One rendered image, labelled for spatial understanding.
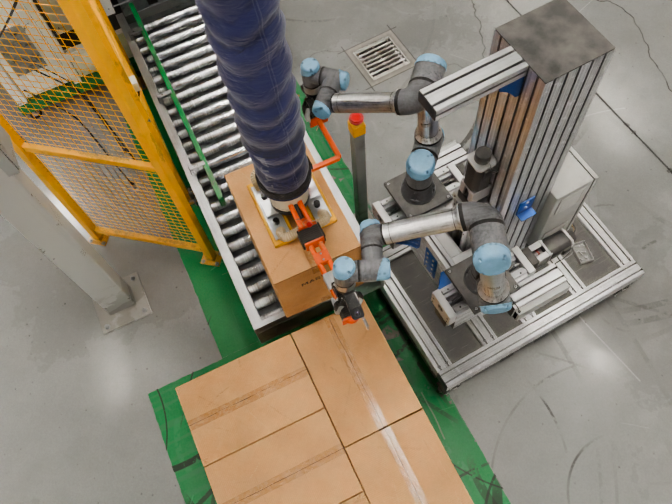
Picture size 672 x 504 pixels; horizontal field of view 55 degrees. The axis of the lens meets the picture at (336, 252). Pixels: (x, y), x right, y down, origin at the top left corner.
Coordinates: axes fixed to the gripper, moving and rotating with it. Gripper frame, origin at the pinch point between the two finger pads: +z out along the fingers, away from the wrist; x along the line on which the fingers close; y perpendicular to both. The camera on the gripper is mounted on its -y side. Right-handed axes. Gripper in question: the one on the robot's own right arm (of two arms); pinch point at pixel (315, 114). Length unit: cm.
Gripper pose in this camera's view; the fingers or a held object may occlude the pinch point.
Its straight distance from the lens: 290.1
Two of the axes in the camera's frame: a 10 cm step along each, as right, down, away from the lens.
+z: 0.7, 4.2, 9.1
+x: 9.1, -4.0, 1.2
